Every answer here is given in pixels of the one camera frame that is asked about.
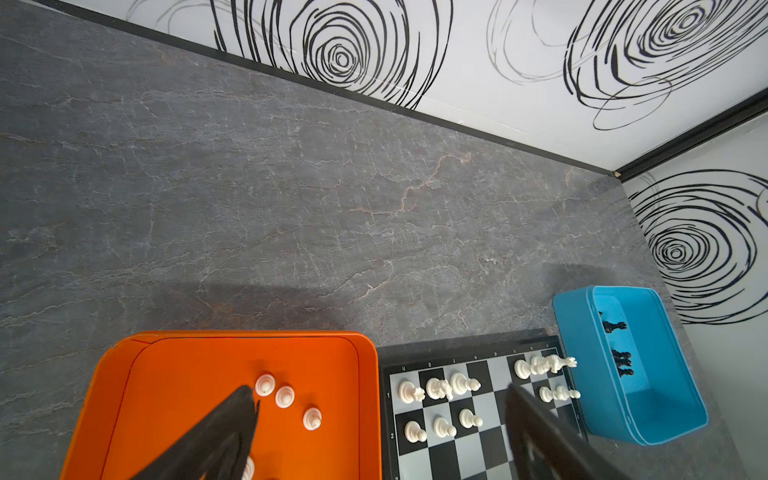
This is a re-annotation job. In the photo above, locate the white chess pawn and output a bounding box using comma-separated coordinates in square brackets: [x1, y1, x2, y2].
[302, 407, 322, 431]
[254, 373, 276, 397]
[275, 385, 295, 409]

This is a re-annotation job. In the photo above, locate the white chess queen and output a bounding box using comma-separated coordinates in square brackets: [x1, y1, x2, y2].
[241, 457, 255, 480]

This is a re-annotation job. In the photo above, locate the black right frame post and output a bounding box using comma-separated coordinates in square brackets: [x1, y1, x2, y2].
[613, 88, 767, 182]

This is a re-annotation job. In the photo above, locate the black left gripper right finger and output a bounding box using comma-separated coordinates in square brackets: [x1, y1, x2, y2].
[506, 384, 627, 480]

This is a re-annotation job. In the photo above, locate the black and white chessboard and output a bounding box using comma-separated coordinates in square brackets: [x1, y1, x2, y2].
[380, 330, 574, 479]

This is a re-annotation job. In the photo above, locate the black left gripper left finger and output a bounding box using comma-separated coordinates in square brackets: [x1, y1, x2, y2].
[135, 385, 260, 479]

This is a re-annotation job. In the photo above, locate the blue plastic tray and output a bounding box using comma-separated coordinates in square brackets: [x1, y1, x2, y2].
[553, 286, 709, 446]

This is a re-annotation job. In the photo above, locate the orange plastic tray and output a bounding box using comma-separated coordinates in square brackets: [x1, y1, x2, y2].
[62, 331, 382, 479]

